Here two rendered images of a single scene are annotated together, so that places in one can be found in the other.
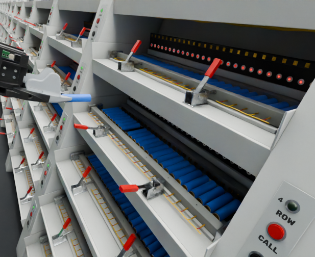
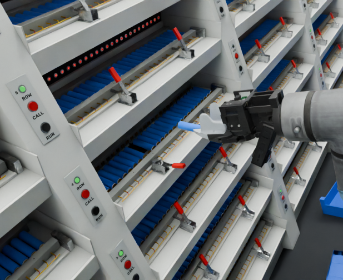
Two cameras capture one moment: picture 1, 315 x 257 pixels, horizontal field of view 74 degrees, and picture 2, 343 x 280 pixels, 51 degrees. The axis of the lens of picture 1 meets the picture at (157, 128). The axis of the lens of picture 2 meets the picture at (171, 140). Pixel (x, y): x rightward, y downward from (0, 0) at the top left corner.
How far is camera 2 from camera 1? 1.11 m
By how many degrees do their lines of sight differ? 86
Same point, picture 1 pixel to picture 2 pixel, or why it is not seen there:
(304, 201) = (232, 41)
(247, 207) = (230, 60)
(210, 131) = (207, 56)
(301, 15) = not seen: outside the picture
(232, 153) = (214, 54)
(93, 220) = (210, 198)
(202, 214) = (216, 93)
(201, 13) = (155, 9)
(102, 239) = (220, 184)
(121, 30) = not seen: hidden behind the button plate
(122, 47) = not seen: hidden behind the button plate
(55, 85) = (214, 112)
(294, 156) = (224, 34)
